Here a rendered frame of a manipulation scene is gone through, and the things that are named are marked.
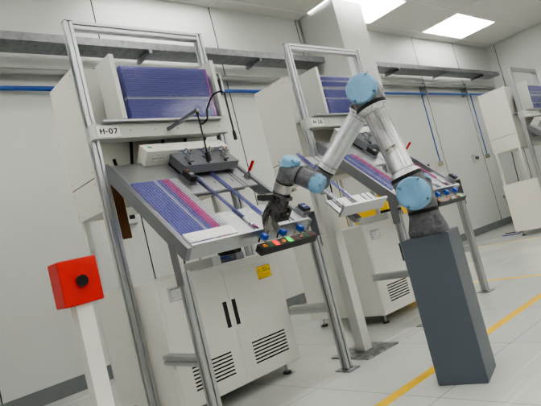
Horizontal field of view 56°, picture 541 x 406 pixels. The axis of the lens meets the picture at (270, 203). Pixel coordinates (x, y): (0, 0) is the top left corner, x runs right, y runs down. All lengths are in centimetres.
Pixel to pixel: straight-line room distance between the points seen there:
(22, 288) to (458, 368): 275
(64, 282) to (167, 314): 54
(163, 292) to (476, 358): 126
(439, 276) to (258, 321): 96
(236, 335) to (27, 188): 202
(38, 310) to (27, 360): 32
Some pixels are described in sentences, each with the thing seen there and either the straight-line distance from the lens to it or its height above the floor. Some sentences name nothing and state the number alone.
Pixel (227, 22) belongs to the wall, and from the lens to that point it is 539.
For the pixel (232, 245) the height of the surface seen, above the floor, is 69.
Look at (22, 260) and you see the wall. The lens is 379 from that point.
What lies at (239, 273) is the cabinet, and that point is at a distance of 249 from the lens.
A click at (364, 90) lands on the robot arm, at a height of 111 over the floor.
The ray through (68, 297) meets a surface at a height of 65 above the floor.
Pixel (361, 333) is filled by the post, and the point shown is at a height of 10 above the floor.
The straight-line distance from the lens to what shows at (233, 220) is 225.
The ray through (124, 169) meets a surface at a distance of 249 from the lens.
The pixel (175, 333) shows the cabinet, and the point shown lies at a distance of 228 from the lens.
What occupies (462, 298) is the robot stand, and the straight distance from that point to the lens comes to 198.
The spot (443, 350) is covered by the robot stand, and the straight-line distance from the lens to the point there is 206.
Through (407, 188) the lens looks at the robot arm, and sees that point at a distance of 185.
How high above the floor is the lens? 68
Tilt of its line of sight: 4 degrees up
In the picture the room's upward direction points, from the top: 14 degrees counter-clockwise
